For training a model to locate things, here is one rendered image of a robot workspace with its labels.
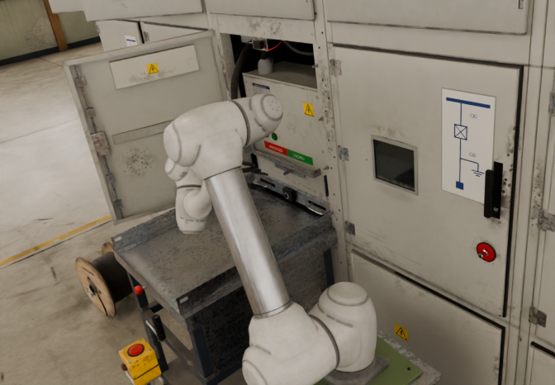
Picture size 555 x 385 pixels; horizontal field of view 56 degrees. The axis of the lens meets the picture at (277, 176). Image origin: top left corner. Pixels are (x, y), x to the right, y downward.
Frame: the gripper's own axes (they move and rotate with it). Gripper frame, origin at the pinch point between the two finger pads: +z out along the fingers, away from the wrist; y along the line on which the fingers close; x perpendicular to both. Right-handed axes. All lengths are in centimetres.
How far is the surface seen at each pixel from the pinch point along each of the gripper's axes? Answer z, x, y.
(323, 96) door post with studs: -7.9, 30.8, -37.7
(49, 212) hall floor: 21, -281, 107
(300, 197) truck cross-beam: 20.0, 5.9, 3.8
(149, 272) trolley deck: -36, -3, 42
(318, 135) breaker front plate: 5.2, 20.7, -23.9
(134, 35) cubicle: -15, -116, -47
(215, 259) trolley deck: -17.7, 9.6, 31.3
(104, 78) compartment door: -51, -49, -22
